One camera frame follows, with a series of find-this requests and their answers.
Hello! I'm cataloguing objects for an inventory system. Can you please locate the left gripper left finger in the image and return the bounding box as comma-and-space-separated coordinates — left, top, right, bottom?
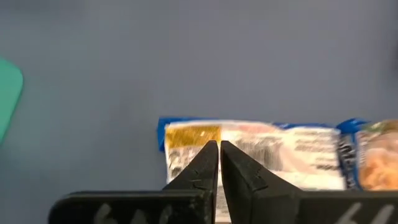
48, 139, 220, 224

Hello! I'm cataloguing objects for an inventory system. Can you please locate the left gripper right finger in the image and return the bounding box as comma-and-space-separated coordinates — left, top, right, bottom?
220, 140, 398, 224

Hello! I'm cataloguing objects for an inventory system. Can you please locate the teal translucent plastic bin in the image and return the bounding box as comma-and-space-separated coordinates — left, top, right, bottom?
0, 58, 24, 144

